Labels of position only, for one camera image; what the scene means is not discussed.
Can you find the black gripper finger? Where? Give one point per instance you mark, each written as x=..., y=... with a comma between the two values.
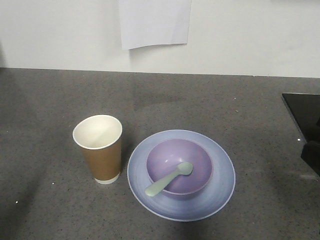
x=311, y=155

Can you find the black induction cooktop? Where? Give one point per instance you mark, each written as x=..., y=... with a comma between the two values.
x=305, y=110

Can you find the lilac plastic bowl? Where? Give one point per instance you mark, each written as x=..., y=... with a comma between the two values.
x=165, y=156

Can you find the pale green plastic spoon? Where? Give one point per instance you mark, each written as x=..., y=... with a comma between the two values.
x=184, y=168

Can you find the light blue plate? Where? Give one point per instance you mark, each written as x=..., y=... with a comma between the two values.
x=206, y=203

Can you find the brown paper cup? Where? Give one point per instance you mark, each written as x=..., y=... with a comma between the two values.
x=99, y=138

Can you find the white paper sheet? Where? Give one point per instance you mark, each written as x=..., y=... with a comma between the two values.
x=146, y=23

